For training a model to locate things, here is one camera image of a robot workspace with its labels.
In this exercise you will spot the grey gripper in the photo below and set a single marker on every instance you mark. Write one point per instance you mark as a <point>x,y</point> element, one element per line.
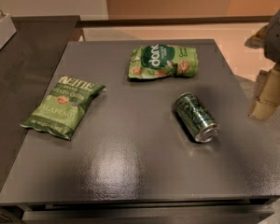
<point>278,37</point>

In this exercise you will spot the green soda can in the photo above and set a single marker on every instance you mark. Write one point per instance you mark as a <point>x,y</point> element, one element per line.
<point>200,123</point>

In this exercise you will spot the green rice crisps bag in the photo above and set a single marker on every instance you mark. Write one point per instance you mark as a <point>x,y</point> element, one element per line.
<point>158,61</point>

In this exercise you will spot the green jalapeno chips bag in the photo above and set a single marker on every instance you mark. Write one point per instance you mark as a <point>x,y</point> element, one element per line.
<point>64,107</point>

